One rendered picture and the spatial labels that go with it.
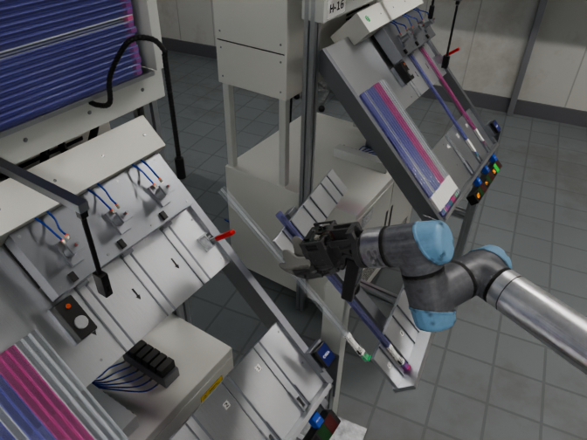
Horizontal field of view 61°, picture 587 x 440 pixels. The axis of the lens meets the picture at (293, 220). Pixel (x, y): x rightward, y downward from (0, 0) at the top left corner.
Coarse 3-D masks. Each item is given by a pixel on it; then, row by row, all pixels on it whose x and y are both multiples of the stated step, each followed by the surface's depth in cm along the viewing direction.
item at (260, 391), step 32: (256, 352) 112; (288, 352) 117; (224, 384) 105; (256, 384) 109; (288, 384) 114; (320, 384) 119; (192, 416) 99; (224, 416) 103; (256, 416) 107; (288, 416) 111
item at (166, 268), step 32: (192, 224) 114; (0, 256) 88; (128, 256) 102; (160, 256) 106; (192, 256) 111; (224, 256) 116; (0, 288) 87; (32, 288) 90; (96, 288) 96; (128, 288) 100; (160, 288) 104; (192, 288) 108; (0, 320) 85; (32, 320) 88; (96, 320) 94; (128, 320) 98; (160, 320) 101; (0, 352) 83; (64, 352) 89; (96, 352) 92
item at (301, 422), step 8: (328, 384) 118; (320, 392) 117; (312, 400) 116; (320, 400) 115; (312, 408) 113; (304, 416) 112; (296, 424) 111; (304, 424) 110; (288, 432) 110; (296, 432) 109
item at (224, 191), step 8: (224, 192) 101; (232, 200) 102; (232, 208) 102; (240, 208) 102; (240, 216) 103; (248, 216) 103; (248, 224) 103; (256, 224) 104; (256, 232) 103; (264, 232) 104; (264, 240) 104; (272, 248) 104; (280, 256) 105; (296, 280) 107; (304, 280) 107; (304, 288) 107; (312, 296) 108; (320, 304) 108; (328, 312) 109; (336, 320) 110; (336, 328) 110; (344, 328) 111; (344, 336) 111
